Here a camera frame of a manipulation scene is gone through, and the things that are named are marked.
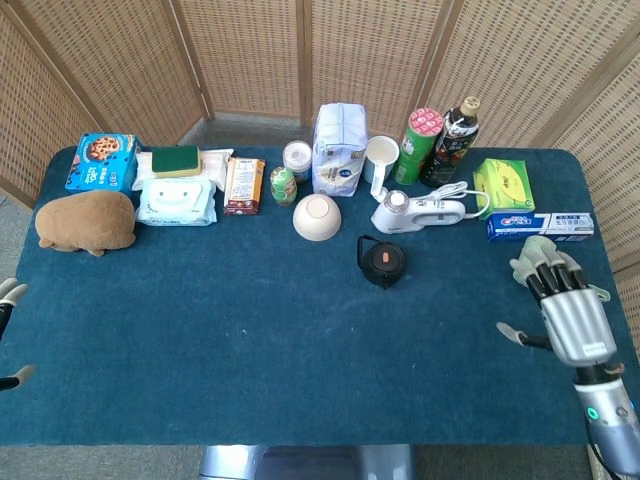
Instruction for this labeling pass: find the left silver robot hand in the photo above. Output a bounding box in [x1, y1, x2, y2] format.
[0, 277, 37, 392]

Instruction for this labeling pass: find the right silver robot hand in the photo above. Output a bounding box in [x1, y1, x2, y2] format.
[496, 235, 619, 369]

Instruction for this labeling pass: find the black lid orange knob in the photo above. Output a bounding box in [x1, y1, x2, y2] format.
[368, 243, 404, 275]

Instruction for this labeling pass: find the black cast iron teapot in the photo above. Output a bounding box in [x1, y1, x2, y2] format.
[356, 234, 406, 291]

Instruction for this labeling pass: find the white lidded jar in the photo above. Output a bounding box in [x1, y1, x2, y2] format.
[282, 140, 314, 185]

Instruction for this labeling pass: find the brown plush toy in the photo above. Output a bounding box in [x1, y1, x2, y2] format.
[34, 189, 138, 257]

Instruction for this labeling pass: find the blue white toothpaste box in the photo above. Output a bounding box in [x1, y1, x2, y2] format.
[485, 210, 596, 244]

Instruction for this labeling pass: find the green tissue pack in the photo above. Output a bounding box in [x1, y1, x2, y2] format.
[472, 158, 536, 220]

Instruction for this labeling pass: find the blue cookie box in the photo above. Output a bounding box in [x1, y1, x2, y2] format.
[64, 132, 143, 195]

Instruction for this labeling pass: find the light blue wet wipes pack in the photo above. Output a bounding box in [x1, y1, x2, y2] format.
[135, 178, 219, 228]

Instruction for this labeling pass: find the white handheld garment steamer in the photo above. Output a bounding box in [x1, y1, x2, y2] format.
[370, 189, 467, 235]

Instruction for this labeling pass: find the green yellow sponge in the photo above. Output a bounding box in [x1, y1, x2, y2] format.
[151, 145, 202, 179]

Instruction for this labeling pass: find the dark coffee drink bottle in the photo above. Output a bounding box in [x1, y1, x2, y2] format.
[419, 95, 481, 189]

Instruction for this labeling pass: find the green chip can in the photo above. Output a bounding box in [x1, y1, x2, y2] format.
[392, 106, 446, 186]

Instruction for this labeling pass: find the blue table cloth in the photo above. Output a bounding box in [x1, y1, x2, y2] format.
[0, 144, 634, 447]

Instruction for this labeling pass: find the brown orange snack box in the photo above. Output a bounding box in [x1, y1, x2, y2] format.
[222, 157, 267, 217]

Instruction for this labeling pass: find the light blue white mug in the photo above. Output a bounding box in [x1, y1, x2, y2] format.
[363, 135, 401, 201]

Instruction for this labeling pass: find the cream ceramic bowl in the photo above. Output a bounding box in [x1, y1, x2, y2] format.
[292, 193, 343, 244]

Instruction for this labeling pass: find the green matryoshka doll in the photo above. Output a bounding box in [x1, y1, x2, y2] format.
[269, 166, 298, 208]

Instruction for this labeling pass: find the white paper bag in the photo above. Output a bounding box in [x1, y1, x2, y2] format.
[311, 102, 370, 197]

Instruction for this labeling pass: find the grey robot torso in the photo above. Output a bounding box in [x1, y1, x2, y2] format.
[198, 444, 416, 480]

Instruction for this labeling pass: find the wicker folding screen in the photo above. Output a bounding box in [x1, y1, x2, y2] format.
[0, 0, 640, 361]

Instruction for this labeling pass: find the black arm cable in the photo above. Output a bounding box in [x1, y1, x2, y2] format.
[585, 424, 617, 476]

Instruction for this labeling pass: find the white steamer power cable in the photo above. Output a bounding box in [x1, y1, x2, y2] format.
[422, 180, 491, 220]

